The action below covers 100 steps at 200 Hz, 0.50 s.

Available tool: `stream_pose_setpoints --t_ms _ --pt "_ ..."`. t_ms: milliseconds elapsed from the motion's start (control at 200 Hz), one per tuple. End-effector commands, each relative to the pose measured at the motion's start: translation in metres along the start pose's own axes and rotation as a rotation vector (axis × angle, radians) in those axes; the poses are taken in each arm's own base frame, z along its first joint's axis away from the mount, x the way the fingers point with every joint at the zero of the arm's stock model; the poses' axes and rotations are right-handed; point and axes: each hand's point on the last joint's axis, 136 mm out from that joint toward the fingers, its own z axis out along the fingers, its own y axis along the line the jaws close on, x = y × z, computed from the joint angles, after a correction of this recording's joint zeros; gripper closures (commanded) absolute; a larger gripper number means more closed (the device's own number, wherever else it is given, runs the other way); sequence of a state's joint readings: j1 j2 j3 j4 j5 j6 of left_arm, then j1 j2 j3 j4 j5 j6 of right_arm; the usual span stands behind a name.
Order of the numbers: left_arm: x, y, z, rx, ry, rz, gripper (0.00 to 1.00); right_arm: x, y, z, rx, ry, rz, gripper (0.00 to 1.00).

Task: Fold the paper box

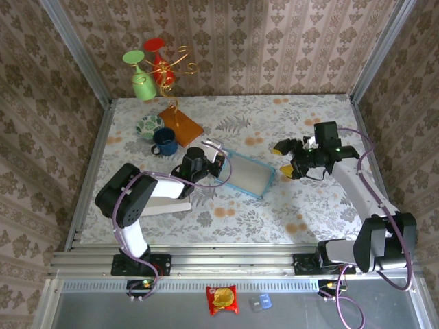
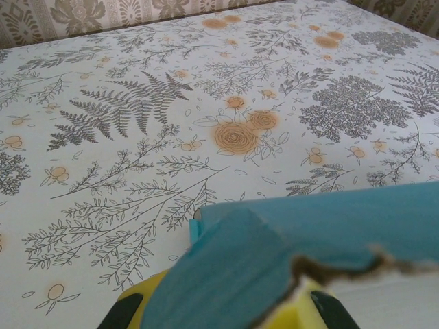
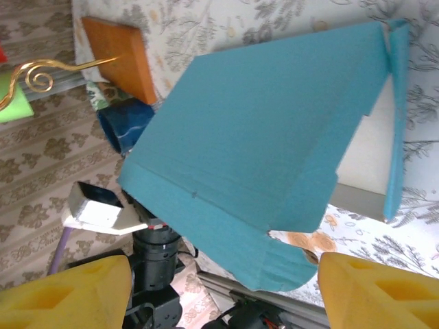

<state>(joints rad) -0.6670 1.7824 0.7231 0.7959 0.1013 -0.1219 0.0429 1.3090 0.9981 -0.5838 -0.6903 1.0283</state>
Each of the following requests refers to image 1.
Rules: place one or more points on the red snack packet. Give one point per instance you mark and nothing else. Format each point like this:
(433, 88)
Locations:
(222, 300)

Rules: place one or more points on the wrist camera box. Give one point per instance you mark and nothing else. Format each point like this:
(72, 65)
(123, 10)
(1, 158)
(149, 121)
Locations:
(216, 154)
(311, 141)

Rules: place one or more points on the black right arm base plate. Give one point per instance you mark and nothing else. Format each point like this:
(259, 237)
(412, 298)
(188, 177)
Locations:
(303, 265)

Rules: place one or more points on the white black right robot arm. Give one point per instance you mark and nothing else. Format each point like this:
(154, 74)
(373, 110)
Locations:
(384, 240)

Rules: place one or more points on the green patterned bowl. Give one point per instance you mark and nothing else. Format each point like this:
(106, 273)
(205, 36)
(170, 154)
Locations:
(147, 125)

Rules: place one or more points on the aluminium frame post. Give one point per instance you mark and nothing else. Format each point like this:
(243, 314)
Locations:
(381, 51)
(76, 51)

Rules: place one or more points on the brown wooden board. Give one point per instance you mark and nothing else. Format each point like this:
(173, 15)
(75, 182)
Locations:
(187, 132)

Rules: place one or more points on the green wine glass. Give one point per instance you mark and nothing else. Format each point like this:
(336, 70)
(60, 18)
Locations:
(144, 87)

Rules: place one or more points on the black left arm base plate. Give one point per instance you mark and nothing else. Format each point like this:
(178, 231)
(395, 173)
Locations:
(161, 265)

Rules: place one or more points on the aluminium mounting rail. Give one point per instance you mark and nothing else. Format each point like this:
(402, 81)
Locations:
(233, 264)

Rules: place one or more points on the small grey card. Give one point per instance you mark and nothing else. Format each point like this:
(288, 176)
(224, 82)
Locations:
(255, 304)

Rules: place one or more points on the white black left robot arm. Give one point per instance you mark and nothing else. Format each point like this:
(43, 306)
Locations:
(127, 198)

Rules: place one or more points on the grey metal panel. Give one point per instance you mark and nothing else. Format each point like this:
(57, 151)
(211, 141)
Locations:
(137, 315)

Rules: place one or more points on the blue paper box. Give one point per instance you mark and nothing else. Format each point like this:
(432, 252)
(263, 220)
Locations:
(248, 174)

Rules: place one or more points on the floral tablecloth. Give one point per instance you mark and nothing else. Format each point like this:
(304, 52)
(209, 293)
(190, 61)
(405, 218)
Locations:
(240, 226)

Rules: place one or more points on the aluminium table side rail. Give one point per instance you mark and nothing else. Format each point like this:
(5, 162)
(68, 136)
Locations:
(99, 137)
(365, 137)

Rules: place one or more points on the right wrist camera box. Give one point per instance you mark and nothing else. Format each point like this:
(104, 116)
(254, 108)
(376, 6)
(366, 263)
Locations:
(311, 141)

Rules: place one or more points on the white paper box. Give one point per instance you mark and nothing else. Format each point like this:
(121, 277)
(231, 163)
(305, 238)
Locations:
(168, 209)

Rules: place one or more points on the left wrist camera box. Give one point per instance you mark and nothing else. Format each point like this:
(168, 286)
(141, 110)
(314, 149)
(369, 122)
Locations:
(216, 154)

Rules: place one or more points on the small blue card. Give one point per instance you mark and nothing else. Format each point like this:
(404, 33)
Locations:
(265, 300)

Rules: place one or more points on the red wine glass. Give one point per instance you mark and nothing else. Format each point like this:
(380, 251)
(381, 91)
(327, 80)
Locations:
(159, 68)

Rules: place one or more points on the dark blue enamel mug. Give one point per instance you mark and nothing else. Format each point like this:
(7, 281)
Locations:
(166, 142)

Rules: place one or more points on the black connector box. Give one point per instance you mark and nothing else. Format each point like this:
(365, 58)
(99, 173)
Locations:
(137, 286)
(324, 285)

